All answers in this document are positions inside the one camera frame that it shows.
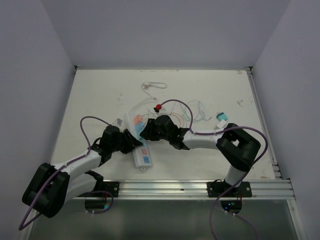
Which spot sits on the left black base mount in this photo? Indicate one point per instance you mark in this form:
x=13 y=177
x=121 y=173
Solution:
x=112 y=187

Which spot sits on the teal charger plug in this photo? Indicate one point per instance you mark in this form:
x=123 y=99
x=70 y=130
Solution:
x=221 y=116

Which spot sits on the aluminium rail frame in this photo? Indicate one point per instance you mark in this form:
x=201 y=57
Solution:
x=179 y=189

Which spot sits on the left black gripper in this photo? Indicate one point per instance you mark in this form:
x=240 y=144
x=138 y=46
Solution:
x=128 y=137

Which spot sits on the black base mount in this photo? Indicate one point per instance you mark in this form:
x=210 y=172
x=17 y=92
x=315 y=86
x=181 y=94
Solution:
x=112 y=187
x=217 y=187

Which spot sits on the white 80W charger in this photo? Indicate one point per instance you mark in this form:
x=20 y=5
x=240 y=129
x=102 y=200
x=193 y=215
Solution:
x=221 y=124

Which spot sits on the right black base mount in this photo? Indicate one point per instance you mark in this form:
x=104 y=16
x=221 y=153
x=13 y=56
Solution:
x=217 y=187

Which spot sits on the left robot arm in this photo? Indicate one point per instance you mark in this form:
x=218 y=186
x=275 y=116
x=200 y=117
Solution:
x=53 y=185

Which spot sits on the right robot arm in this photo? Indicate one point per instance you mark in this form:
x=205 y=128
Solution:
x=236 y=145

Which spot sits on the orange charger plug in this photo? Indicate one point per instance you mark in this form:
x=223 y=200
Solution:
x=137 y=119

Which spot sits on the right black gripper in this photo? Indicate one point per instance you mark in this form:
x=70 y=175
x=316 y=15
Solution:
x=148 y=133

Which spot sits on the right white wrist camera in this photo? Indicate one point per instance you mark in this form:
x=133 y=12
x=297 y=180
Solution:
x=160 y=110

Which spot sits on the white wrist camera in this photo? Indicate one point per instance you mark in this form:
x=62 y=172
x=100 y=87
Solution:
x=160 y=110
x=118 y=122

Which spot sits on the blue charger plug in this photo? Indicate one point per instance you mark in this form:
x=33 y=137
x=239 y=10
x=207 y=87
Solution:
x=139 y=127

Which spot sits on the green charger plug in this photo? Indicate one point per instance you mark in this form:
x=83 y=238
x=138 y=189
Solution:
x=139 y=137

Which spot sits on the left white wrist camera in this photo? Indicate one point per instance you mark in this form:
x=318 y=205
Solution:
x=118 y=122

